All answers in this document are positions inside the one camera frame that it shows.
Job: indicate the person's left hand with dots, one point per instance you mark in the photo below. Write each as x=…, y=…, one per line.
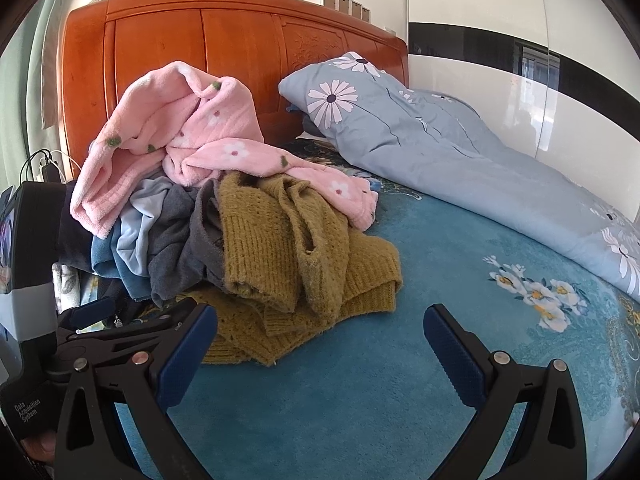
x=40, y=447

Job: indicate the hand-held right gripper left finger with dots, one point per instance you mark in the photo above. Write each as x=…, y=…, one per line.
x=187, y=355

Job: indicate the teal floral bed blanket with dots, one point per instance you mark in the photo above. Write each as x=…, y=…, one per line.
x=325, y=410

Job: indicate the green curtain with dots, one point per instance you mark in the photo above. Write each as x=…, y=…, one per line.
x=25, y=110

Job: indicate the grey sweater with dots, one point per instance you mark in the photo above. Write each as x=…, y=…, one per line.
x=175, y=240

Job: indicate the light blue garment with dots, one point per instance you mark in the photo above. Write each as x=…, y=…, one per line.
x=135, y=210

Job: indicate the white wardrobe with black stripe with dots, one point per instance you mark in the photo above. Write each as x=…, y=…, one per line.
x=475, y=0

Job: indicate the mustard knitted sweater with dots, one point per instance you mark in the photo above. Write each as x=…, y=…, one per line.
x=260, y=240

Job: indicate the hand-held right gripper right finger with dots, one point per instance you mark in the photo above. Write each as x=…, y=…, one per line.
x=452, y=355

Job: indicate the wooden headboard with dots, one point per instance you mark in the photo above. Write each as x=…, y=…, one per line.
x=200, y=50

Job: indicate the black charger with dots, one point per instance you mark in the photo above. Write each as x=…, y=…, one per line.
x=50, y=171

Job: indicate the pink floral fleece garment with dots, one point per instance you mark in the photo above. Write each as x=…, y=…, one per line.
x=150, y=110

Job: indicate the grey floral duvet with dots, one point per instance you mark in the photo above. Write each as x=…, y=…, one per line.
x=425, y=135

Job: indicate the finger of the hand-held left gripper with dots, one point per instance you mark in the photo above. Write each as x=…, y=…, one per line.
x=92, y=311

